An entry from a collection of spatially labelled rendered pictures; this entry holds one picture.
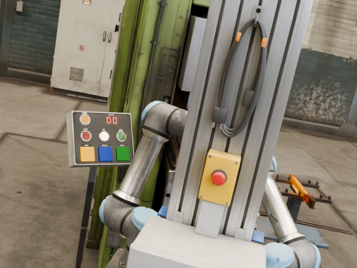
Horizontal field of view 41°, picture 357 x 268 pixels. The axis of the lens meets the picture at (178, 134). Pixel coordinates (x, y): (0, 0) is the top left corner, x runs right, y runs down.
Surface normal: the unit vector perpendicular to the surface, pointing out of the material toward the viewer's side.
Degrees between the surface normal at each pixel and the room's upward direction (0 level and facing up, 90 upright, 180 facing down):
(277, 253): 8
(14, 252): 0
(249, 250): 0
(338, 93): 91
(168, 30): 90
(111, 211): 68
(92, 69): 90
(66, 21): 90
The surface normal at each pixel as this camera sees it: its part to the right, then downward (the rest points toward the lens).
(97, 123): 0.55, -0.19
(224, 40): -0.20, 0.22
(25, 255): 0.19, -0.95
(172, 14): 0.12, 0.29
